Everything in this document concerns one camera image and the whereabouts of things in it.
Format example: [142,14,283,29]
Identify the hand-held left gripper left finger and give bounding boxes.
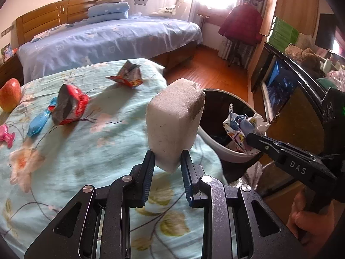
[24,150,156,259]

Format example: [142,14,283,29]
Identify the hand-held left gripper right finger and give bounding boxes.
[180,149,310,259]

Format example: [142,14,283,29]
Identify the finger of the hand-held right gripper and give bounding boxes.
[246,132,324,168]

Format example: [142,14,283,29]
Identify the printed white paper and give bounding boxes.
[222,103,271,154]

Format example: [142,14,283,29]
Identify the white sponge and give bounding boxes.
[146,78,206,173]

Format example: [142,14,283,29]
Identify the white trash bin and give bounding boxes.
[198,88,271,185]

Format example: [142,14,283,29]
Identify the red snack wrapper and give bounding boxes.
[51,84,89,126]

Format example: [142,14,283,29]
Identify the blue plastic toy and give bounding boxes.
[27,97,58,137]

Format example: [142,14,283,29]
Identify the pink plastic toy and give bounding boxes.
[0,125,16,149]

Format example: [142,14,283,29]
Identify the person's right hand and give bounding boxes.
[286,189,340,246]

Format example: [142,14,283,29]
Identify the wooden television cabinet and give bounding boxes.
[270,86,324,195]

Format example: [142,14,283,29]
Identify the black television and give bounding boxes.
[251,43,328,125]

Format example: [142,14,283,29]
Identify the brown teddy bear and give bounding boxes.
[284,44,322,72]

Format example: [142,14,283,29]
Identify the coat rack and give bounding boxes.
[226,0,263,68]

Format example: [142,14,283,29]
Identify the printed foil wrapper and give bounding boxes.
[105,60,143,88]

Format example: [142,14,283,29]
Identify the stack of green boxes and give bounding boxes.
[268,16,300,52]

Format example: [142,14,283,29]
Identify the dark red coat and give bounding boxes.
[218,3,263,45]

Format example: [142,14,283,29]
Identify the bed with blue sheet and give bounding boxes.
[17,15,203,84]

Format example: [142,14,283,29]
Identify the red yellow apple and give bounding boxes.
[0,78,21,113]

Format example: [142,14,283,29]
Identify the folded blue quilt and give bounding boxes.
[88,1,130,23]

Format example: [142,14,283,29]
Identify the flat printed pillow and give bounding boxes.
[31,23,74,43]

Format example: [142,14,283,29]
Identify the wooden nightstand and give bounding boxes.
[0,52,25,89]

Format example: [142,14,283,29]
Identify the wooden headboard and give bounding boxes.
[16,0,103,46]

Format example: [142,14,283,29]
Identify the photo frame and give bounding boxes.
[0,43,13,60]

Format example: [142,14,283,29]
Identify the wall switch panel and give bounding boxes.
[0,24,14,37]

